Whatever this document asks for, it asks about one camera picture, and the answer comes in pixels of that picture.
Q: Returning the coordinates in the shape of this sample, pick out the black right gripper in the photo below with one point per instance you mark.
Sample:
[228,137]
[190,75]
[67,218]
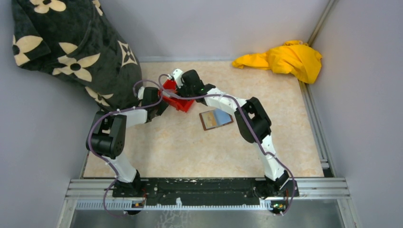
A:
[180,90]

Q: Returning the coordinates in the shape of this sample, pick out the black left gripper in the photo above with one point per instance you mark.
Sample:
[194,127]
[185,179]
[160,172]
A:
[164,104]

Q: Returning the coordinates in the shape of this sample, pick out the red plastic bin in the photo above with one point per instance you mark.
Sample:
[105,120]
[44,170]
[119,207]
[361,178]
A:
[178,104]

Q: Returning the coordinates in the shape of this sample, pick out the yellow credit card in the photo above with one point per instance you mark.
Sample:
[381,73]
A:
[209,120]

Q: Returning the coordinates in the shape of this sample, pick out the brown leather card holder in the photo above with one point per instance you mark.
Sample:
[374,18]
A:
[221,116]

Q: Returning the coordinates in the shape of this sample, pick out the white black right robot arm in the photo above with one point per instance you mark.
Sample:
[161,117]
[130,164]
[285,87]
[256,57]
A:
[253,123]

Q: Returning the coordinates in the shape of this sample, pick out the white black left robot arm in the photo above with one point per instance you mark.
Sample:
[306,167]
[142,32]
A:
[106,138]

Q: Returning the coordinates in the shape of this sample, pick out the black floral plush blanket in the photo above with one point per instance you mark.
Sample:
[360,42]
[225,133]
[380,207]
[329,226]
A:
[72,40]

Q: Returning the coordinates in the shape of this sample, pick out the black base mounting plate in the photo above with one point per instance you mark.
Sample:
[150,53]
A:
[206,192]

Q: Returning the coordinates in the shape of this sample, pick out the yellow crumpled cloth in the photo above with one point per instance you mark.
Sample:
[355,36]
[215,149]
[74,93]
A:
[293,57]

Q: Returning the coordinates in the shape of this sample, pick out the white slotted cable duct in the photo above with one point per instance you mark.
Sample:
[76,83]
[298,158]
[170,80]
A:
[121,204]

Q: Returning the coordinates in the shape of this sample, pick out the aluminium frame rail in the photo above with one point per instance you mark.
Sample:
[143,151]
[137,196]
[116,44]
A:
[306,188]

